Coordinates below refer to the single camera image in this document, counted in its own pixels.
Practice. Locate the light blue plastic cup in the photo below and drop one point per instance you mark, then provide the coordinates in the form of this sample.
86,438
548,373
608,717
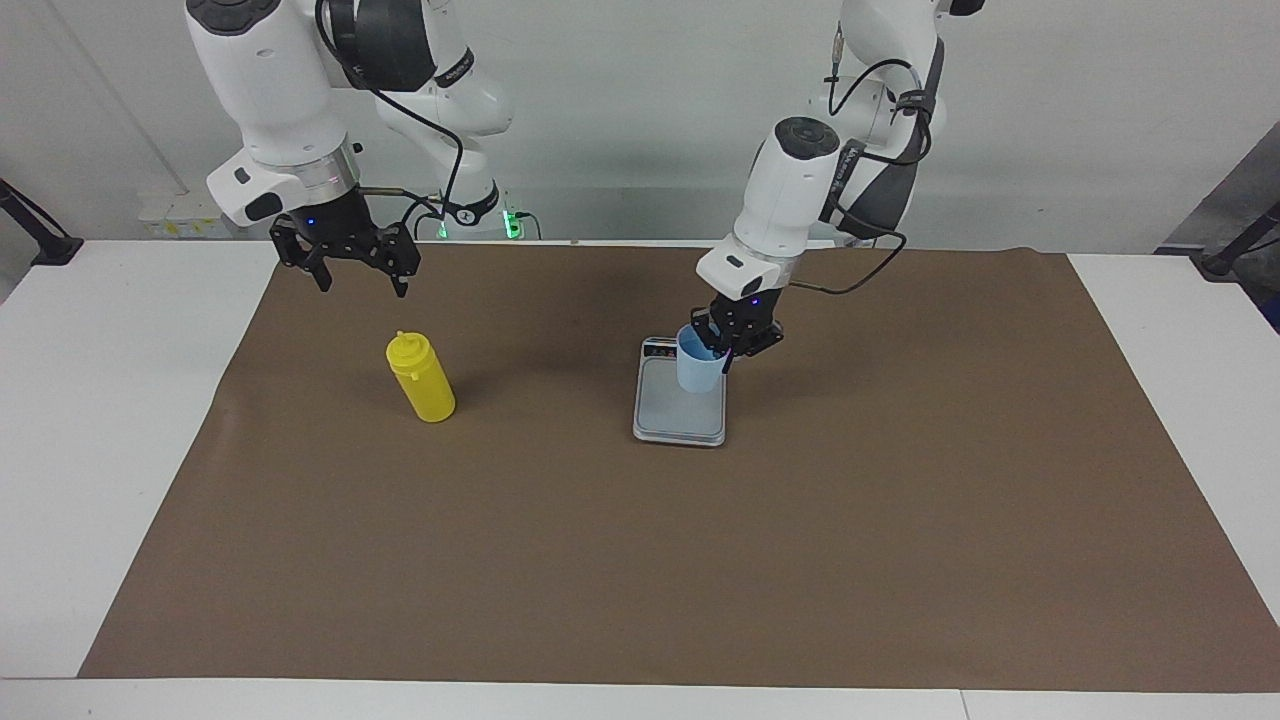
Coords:
695,375

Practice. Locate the white wall socket box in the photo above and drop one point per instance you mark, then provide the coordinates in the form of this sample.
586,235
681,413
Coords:
185,215

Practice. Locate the yellow squeeze bottle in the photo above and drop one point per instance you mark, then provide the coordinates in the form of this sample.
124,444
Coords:
425,385

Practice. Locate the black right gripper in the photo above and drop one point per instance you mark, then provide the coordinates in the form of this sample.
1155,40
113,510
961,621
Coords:
338,235

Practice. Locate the brown paper table mat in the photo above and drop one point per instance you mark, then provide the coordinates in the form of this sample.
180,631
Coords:
600,550

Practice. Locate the silver digital kitchen scale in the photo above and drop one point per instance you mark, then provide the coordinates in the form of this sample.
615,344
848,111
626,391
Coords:
680,420

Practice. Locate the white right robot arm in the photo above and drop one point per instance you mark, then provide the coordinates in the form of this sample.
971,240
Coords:
280,100

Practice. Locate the black clamp stand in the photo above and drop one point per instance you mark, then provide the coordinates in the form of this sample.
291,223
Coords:
45,240
1235,250

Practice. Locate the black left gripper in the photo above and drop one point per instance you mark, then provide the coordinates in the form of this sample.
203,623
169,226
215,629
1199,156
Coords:
748,322

